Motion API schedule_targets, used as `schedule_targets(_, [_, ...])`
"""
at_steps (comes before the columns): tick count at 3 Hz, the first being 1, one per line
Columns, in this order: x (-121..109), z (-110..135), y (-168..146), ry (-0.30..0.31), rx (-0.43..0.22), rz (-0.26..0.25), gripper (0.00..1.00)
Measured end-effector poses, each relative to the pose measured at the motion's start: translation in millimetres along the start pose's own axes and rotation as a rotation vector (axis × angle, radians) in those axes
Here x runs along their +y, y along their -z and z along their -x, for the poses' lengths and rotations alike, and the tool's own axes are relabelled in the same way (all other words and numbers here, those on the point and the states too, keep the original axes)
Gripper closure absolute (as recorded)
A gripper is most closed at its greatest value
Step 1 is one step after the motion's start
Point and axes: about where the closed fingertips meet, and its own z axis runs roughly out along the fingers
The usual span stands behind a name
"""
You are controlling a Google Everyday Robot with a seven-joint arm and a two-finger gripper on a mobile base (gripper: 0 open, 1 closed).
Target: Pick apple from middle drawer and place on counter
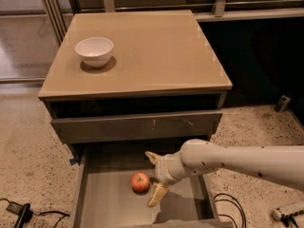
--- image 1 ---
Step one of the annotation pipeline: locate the black looped cable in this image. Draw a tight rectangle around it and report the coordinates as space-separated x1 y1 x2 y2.
213 192 247 228

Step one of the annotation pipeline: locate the white power strip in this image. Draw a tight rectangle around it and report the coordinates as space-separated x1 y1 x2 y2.
271 200 304 222

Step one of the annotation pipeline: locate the blue tape piece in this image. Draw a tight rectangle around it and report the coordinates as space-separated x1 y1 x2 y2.
69 159 77 166

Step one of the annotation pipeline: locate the closed grey top drawer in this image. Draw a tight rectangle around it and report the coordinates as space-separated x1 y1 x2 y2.
51 111 222 143

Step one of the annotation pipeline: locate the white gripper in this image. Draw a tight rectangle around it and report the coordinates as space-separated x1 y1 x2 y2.
144 151 190 207

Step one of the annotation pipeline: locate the white ceramic bowl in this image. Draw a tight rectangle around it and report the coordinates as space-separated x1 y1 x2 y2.
75 37 114 68

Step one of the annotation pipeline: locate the grey drawer cabinet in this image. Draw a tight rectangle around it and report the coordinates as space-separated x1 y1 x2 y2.
39 10 232 160

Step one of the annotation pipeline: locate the small grey floor device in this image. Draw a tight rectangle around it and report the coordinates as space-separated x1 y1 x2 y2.
275 94 291 113

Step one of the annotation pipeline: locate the open grey middle drawer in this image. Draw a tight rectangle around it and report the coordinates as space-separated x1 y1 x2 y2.
70 143 233 228

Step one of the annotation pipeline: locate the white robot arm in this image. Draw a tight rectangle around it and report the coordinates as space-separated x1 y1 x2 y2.
145 139 304 207

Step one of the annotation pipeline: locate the black power adapter with cable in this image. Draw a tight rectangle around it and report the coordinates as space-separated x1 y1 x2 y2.
0 198 70 228

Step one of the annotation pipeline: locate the red apple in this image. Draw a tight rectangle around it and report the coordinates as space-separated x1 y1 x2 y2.
130 172 150 193

